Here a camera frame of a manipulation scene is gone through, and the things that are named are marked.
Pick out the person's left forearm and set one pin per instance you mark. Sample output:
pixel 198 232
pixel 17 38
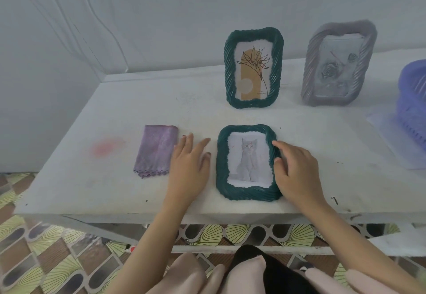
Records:
pixel 146 250

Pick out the pink trousers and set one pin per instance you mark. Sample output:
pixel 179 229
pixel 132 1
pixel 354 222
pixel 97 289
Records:
pixel 186 277

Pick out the person's right hand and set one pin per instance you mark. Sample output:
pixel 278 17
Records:
pixel 298 174

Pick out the green frame with flower drawing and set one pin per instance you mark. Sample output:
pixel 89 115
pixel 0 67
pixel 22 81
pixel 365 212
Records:
pixel 253 70

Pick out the purple plastic basket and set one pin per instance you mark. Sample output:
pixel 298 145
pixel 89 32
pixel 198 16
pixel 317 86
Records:
pixel 412 104

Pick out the person's right forearm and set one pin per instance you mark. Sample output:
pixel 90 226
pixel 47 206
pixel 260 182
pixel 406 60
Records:
pixel 359 243

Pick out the black fabric item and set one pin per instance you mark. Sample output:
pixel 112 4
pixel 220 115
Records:
pixel 269 273

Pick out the purple folded cloth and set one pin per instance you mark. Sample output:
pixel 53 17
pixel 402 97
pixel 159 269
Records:
pixel 156 150

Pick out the person's left hand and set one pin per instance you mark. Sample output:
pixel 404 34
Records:
pixel 188 170

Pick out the person's left middle finger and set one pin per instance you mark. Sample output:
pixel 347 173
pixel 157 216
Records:
pixel 190 142

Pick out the grey frame with rose picture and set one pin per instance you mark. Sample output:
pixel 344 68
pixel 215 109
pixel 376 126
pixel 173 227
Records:
pixel 336 67

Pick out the person's right thumb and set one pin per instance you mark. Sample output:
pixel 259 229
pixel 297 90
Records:
pixel 278 170

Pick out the green frame with cat picture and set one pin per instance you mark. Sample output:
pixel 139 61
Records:
pixel 248 160

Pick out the person's left thumb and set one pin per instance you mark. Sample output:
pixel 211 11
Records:
pixel 206 164

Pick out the white table frame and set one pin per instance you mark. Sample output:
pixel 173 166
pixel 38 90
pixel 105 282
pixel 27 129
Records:
pixel 233 248

